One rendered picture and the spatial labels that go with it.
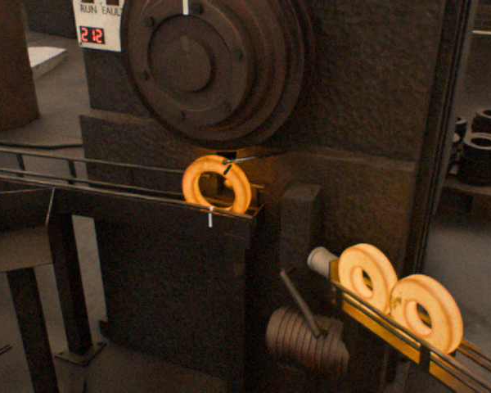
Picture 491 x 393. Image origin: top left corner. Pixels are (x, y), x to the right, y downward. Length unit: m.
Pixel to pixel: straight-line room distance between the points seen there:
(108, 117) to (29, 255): 0.44
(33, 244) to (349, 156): 0.87
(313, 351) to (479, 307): 1.19
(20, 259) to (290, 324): 0.72
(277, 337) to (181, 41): 0.72
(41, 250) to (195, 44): 0.71
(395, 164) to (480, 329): 1.10
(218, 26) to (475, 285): 1.74
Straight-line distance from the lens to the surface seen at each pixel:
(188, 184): 1.51
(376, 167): 1.39
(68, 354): 2.18
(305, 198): 1.37
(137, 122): 1.65
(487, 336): 2.35
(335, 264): 1.30
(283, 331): 1.41
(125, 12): 1.43
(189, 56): 1.26
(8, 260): 1.61
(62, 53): 5.88
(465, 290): 2.55
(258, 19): 1.24
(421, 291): 1.13
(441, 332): 1.14
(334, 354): 1.39
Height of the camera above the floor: 1.44
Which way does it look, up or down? 28 degrees down
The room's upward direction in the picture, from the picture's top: straight up
